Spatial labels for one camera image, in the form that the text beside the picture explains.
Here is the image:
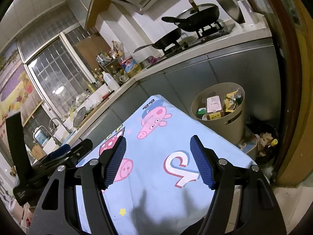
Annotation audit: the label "yellow snack wrapper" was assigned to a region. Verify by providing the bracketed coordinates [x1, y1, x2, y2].
[224, 90, 238, 112]

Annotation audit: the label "green aluminium can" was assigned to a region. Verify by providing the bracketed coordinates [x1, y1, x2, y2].
[196, 107, 206, 119]

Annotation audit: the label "white red snack bag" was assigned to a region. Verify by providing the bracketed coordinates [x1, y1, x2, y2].
[206, 95, 223, 114]

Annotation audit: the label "beige trash bin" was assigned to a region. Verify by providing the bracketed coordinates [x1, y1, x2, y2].
[191, 82, 245, 144]

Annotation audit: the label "kitchen window with grille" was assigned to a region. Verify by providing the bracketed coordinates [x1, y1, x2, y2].
[27, 25, 99, 117]

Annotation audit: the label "grey kitchen cabinets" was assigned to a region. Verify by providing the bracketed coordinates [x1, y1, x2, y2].
[66, 38, 282, 148]

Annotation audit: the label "blue kettle jug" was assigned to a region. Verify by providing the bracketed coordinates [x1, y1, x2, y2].
[33, 126, 49, 147]

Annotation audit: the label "chrome sink faucet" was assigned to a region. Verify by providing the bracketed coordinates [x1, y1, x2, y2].
[49, 117, 71, 134]

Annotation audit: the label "blue cartoon pig tablecloth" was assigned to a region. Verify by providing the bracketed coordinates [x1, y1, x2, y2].
[79, 95, 253, 234]

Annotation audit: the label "white plastic jug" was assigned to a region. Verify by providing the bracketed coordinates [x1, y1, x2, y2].
[102, 72, 120, 91]

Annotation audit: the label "black frying pan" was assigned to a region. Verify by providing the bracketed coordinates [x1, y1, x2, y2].
[133, 28, 182, 53]

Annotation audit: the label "black wok on stove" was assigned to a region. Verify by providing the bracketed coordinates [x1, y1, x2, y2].
[161, 0, 220, 32]

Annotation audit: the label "steel wok lid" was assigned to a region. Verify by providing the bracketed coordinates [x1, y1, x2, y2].
[207, 0, 246, 25]

